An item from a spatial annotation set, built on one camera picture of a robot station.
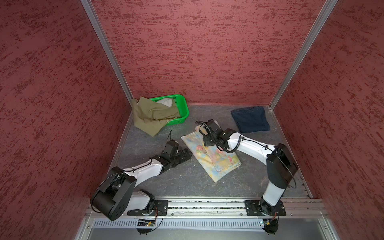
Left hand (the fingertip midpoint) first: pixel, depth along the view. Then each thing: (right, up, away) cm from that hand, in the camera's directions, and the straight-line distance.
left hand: (187, 159), depth 89 cm
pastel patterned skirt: (+18, -2, 0) cm, 18 cm away
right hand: (+13, +11, 0) cm, 17 cm away
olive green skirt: (-30, +27, +22) cm, 46 cm away
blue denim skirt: (+47, +25, +22) cm, 57 cm away
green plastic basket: (-6, +35, +25) cm, 44 cm away
